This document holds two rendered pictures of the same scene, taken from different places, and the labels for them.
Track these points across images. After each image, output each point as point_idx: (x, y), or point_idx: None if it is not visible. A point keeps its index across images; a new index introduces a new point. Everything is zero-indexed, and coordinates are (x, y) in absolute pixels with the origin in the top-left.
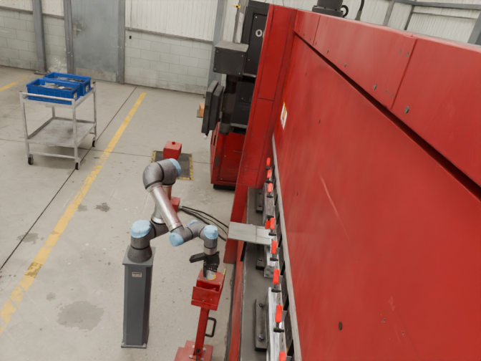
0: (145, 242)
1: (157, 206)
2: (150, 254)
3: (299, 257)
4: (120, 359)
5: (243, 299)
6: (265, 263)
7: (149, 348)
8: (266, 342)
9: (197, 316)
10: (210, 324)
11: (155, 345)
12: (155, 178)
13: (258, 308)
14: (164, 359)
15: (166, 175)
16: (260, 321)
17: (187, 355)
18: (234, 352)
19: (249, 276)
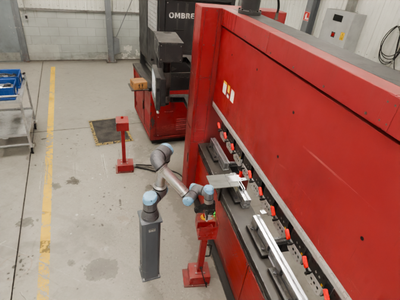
0: (155, 206)
1: (168, 181)
2: (158, 213)
3: (297, 199)
4: (146, 290)
5: (238, 227)
6: (240, 199)
7: (162, 277)
8: (266, 251)
9: (185, 244)
10: (196, 247)
11: (165, 273)
12: (162, 162)
13: (251, 230)
14: (176, 281)
15: (166, 157)
16: (256, 238)
17: (193, 273)
18: (238, 262)
19: (233, 210)
